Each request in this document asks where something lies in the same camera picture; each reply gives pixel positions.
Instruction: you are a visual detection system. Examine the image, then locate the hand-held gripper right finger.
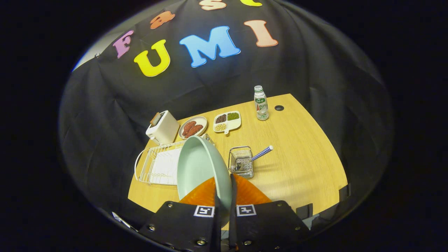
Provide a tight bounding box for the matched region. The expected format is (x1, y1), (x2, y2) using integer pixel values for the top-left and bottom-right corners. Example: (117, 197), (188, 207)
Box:
(229, 173), (310, 252)

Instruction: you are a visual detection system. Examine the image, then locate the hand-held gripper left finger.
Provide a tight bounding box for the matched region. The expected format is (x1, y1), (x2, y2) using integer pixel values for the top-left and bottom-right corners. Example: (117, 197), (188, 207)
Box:
(139, 177), (222, 252)

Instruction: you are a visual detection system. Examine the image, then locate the metal wire basket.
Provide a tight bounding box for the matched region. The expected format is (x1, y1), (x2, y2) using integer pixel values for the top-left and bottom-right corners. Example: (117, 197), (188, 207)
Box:
(228, 146), (255, 179)

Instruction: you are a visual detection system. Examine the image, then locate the light green plate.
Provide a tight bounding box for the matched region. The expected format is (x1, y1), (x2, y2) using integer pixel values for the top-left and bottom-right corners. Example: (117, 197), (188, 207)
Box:
(177, 136), (233, 228)

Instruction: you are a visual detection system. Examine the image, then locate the white wire dish rack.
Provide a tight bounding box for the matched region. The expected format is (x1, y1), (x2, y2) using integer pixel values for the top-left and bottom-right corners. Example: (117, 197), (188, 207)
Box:
(134, 135), (215, 186)

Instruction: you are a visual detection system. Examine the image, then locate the blue checkered handle spoon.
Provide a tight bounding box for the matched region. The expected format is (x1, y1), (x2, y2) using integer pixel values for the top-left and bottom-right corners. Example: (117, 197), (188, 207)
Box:
(234, 145), (274, 172)

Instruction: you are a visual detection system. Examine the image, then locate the white divided dish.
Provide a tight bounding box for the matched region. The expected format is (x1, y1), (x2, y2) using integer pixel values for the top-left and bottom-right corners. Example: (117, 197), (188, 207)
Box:
(213, 111), (242, 135)

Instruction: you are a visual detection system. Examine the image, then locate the beige round plate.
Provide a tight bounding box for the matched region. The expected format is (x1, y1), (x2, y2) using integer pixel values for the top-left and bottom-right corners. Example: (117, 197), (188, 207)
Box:
(178, 116), (208, 140)

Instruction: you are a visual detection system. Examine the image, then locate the white toaster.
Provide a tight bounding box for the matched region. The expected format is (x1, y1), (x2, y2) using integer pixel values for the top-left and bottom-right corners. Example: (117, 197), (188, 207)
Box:
(146, 110), (180, 145)

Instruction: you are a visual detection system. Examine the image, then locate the white green-capped drink bottle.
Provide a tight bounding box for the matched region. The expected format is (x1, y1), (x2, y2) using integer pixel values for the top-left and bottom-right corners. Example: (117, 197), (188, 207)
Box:
(254, 85), (270, 121)

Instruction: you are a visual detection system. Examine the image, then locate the black backdrop cloth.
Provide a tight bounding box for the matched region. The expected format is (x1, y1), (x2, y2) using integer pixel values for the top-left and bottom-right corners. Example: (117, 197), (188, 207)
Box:
(58, 0), (396, 238)

